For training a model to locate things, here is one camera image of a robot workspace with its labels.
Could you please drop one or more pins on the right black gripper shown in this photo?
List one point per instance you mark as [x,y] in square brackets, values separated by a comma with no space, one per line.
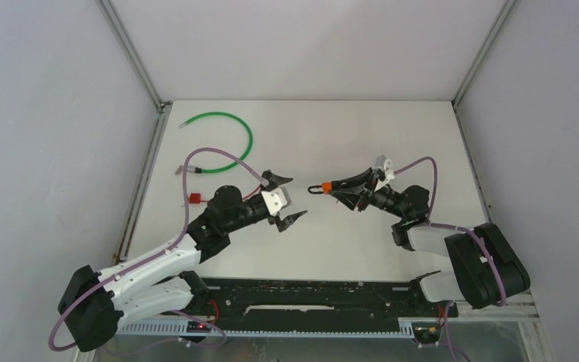
[362,199]

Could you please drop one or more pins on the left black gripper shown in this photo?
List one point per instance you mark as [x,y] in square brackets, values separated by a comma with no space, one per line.
[282,225]

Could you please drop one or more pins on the red cable lock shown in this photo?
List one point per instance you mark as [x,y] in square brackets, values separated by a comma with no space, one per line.
[197,198]

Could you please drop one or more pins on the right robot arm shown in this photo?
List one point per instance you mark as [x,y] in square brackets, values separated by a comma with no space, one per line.
[485,269]

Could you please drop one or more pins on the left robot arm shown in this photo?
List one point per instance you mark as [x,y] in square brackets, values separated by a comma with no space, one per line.
[97,304]

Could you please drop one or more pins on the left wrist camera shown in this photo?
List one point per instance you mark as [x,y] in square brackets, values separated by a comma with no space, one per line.
[276,200]

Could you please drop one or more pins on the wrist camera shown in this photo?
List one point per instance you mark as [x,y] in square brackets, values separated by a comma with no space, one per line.
[383,167]
[276,200]

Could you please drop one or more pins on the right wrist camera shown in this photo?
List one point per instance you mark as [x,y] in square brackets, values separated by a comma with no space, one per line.
[383,167]

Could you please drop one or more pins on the green cable lock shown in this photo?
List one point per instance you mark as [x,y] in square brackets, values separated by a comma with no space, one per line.
[217,129]

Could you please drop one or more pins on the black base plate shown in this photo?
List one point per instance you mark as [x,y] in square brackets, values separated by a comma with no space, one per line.
[312,306]

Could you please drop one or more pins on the grey cable duct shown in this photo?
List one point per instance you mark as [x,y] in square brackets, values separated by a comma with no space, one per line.
[184,328]

